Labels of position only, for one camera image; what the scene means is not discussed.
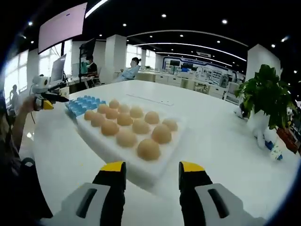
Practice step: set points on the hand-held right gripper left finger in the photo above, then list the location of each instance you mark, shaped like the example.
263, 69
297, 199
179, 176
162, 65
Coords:
104, 204

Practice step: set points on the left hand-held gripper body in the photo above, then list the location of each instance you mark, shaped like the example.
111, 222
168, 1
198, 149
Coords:
41, 81

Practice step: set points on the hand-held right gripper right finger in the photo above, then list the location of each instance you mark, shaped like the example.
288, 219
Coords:
200, 207

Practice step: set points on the blue egg tray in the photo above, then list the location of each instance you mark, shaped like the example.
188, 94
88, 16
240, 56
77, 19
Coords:
80, 106

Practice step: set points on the cluster of brown eggs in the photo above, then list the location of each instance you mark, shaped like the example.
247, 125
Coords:
148, 149

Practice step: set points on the person's left hand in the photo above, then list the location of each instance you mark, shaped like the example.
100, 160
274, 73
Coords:
28, 104

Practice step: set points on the computer monitor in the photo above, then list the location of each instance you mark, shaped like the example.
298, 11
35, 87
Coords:
58, 68

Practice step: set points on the teal plastic object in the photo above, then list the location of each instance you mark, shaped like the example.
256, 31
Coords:
84, 67

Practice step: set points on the white foam board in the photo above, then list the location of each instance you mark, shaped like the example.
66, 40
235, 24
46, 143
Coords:
162, 164

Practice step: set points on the white blue packet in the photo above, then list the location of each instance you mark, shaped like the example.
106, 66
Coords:
274, 150

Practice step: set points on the white cabinet row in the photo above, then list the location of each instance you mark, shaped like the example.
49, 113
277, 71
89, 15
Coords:
164, 78

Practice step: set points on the brown box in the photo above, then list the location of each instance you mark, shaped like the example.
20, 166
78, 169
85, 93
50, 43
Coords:
288, 139

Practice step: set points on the green plant in white pot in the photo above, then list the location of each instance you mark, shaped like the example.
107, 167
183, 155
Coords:
265, 94

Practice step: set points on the black camera stand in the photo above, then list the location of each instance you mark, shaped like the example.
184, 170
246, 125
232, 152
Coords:
88, 47

